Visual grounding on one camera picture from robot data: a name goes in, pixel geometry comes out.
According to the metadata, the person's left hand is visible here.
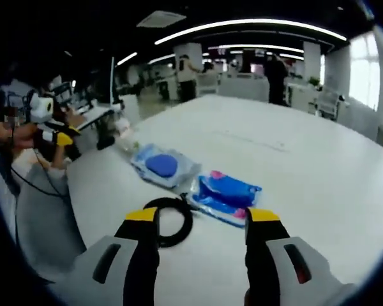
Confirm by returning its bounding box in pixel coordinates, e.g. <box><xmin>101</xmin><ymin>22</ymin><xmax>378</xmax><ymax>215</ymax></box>
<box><xmin>14</xmin><ymin>123</ymin><xmax>41</xmax><ymax>150</ymax></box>

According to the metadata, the light blue wipes packet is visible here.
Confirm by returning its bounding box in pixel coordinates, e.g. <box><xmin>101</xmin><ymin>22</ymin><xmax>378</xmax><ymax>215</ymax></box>
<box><xmin>130</xmin><ymin>143</ymin><xmax>202</xmax><ymax>191</ymax></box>

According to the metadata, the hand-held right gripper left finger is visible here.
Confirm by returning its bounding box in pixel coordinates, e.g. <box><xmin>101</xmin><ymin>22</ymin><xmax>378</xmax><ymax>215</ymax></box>
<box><xmin>62</xmin><ymin>206</ymin><xmax>161</xmax><ymax>306</ymax></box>

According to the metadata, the clear red label water bottle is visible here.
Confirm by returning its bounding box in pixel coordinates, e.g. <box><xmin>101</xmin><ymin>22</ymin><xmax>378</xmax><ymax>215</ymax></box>
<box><xmin>114</xmin><ymin>119</ymin><xmax>141</xmax><ymax>152</ymax></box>

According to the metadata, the white office chair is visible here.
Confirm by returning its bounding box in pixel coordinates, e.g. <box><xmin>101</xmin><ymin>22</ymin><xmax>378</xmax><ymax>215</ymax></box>
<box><xmin>317</xmin><ymin>89</ymin><xmax>341</xmax><ymax>119</ymax></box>
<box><xmin>196</xmin><ymin>73</ymin><xmax>220</xmax><ymax>96</ymax></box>

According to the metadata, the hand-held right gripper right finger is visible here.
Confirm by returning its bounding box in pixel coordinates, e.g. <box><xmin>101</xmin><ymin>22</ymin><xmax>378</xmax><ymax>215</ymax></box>
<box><xmin>244</xmin><ymin>207</ymin><xmax>360</xmax><ymax>306</ymax></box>

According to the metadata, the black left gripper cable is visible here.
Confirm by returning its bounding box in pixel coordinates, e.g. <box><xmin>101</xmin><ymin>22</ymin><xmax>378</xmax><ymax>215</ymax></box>
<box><xmin>11</xmin><ymin>149</ymin><xmax>68</xmax><ymax>199</ymax></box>

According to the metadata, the curved ceiling light strip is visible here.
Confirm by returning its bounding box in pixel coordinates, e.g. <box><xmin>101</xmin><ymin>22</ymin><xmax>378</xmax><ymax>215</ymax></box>
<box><xmin>154</xmin><ymin>18</ymin><xmax>348</xmax><ymax>46</ymax></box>

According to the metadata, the white desk partition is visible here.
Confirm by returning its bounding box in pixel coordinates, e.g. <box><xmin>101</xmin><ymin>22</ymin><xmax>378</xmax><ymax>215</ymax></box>
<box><xmin>218</xmin><ymin>75</ymin><xmax>271</xmax><ymax>101</ymax></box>

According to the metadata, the white tabletop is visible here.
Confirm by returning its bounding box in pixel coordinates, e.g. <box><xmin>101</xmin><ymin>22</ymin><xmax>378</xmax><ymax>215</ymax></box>
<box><xmin>65</xmin><ymin>94</ymin><xmax>383</xmax><ymax>306</ymax></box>

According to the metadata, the blue flowered tissue packet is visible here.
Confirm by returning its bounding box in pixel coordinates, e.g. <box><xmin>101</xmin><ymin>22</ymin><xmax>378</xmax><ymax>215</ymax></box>
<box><xmin>191</xmin><ymin>170</ymin><xmax>263</xmax><ymax>229</ymax></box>

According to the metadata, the monitor on stand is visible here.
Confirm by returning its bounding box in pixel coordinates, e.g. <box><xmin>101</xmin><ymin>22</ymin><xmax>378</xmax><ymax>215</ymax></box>
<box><xmin>75</xmin><ymin>56</ymin><xmax>124</xmax><ymax>130</ymax></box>

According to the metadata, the bright window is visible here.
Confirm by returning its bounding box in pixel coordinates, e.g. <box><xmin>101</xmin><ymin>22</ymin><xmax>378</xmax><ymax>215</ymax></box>
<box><xmin>349</xmin><ymin>34</ymin><xmax>381</xmax><ymax>110</ymax></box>

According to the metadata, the black laptop stand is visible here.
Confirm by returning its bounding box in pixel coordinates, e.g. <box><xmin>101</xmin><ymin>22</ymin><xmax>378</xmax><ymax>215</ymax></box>
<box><xmin>97</xmin><ymin>108</ymin><xmax>125</xmax><ymax>150</ymax></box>

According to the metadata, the ceiling air vent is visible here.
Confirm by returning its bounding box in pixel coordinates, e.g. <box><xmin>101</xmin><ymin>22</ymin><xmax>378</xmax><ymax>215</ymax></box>
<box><xmin>136</xmin><ymin>10</ymin><xmax>186</xmax><ymax>29</ymax></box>

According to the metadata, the person's white shirt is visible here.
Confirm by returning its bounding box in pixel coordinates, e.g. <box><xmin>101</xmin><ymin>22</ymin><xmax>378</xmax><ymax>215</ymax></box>
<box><xmin>0</xmin><ymin>152</ymin><xmax>20</xmax><ymax>240</ymax></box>

